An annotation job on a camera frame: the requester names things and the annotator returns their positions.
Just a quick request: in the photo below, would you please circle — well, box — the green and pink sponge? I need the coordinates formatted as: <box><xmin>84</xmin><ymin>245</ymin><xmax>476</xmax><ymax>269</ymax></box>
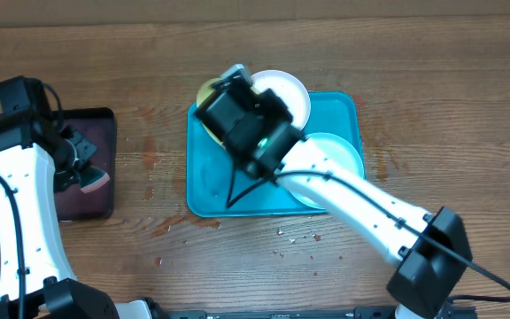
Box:
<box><xmin>79</xmin><ymin>166</ymin><xmax>110</xmax><ymax>193</ymax></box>

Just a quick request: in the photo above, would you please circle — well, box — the white plate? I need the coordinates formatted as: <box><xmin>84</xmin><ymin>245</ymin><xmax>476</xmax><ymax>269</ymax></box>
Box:
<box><xmin>251</xmin><ymin>70</ymin><xmax>312</xmax><ymax>129</ymax></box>

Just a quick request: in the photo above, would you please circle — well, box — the yellow-green plate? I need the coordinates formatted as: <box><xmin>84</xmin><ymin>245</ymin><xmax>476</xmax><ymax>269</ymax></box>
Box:
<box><xmin>196</xmin><ymin>78</ymin><xmax>225</xmax><ymax>148</ymax></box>

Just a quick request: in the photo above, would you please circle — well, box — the light blue plate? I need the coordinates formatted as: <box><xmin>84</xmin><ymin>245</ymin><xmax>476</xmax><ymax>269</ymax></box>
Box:
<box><xmin>290</xmin><ymin>132</ymin><xmax>366</xmax><ymax>210</ymax></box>

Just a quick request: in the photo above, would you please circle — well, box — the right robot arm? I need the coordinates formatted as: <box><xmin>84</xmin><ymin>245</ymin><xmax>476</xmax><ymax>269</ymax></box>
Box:
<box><xmin>194</xmin><ymin>72</ymin><xmax>473</xmax><ymax>318</ymax></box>

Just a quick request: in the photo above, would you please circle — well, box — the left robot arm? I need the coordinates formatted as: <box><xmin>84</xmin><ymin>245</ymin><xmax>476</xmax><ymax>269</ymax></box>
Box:
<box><xmin>0</xmin><ymin>76</ymin><xmax>164</xmax><ymax>319</ymax></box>

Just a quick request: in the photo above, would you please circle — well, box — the black water tray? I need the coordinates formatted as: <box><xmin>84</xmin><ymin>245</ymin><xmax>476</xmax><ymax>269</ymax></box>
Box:
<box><xmin>54</xmin><ymin>108</ymin><xmax>117</xmax><ymax>222</ymax></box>

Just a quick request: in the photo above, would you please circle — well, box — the blue plastic serving tray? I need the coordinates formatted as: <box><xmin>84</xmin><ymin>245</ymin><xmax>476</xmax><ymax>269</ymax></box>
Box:
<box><xmin>186</xmin><ymin>92</ymin><xmax>366</xmax><ymax>218</ymax></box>

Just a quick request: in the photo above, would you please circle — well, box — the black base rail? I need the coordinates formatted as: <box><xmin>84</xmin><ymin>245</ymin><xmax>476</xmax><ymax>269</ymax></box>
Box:
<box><xmin>148</xmin><ymin>305</ymin><xmax>478</xmax><ymax>319</ymax></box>

